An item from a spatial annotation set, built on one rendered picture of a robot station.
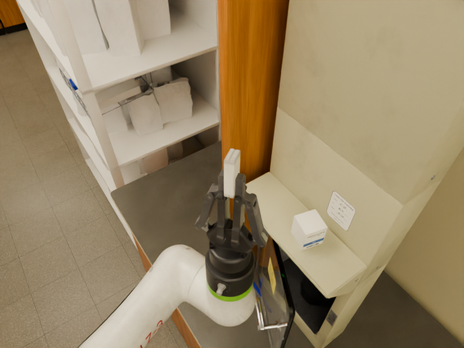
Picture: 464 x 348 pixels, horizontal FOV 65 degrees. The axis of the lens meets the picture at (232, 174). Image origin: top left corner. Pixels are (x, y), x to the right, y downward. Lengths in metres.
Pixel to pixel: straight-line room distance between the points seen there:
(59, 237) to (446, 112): 2.61
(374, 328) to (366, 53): 1.01
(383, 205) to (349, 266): 0.17
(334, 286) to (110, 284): 1.94
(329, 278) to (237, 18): 0.52
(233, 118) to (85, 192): 2.34
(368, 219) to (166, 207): 1.02
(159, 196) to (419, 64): 1.28
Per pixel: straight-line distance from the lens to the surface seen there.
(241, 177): 0.52
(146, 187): 1.66
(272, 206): 0.84
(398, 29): 0.54
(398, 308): 1.45
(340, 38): 0.60
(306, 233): 0.74
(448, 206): 1.20
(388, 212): 0.68
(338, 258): 0.79
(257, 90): 0.79
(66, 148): 3.46
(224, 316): 0.75
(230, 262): 0.62
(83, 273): 2.62
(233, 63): 0.71
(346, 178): 0.70
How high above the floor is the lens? 2.18
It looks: 48 degrees down
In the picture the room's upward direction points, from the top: straight up
